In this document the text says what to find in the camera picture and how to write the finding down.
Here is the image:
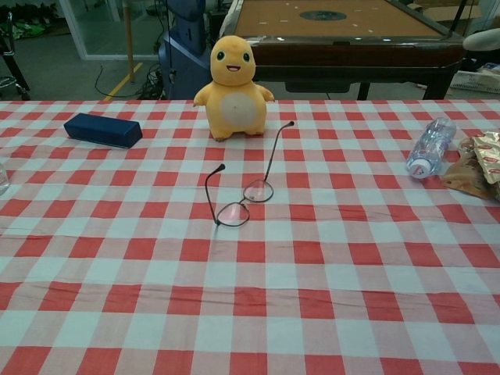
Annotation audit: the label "black wire eyeglasses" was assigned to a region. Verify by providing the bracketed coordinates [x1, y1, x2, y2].
[205, 121, 295, 228]

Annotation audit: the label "dark blue rectangular box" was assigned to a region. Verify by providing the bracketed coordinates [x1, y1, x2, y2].
[63, 112, 142, 150]

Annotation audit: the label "yellow dinosaur plush toy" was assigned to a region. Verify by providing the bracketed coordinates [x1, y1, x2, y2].
[193, 35, 276, 142]

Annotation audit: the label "red white checkered tablecloth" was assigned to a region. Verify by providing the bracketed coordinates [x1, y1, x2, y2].
[0, 99, 500, 375]

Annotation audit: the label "blue machine base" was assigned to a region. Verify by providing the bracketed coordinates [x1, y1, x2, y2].
[157, 0, 220, 101]

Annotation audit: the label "dark wooden game table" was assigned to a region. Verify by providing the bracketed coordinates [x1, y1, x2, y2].
[218, 0, 468, 101]

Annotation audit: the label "clear plastic bottle white cap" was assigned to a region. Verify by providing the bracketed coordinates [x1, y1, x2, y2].
[405, 117, 457, 180]

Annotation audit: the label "brown gold snack packet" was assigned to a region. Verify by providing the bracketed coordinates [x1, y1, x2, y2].
[441, 137, 500, 201]

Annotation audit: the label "gold red-printed snack packet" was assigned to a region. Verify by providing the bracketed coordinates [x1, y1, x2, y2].
[470, 131, 500, 185]

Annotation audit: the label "white plastic basket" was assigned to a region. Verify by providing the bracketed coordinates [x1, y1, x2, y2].
[448, 71, 500, 94]

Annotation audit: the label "black metal rack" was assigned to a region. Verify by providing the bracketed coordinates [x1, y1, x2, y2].
[0, 11, 32, 102]

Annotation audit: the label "white rounded object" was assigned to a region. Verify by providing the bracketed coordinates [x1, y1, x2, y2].
[464, 29, 500, 52]

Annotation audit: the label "light wooden post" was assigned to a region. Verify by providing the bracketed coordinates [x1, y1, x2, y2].
[125, 0, 138, 84]

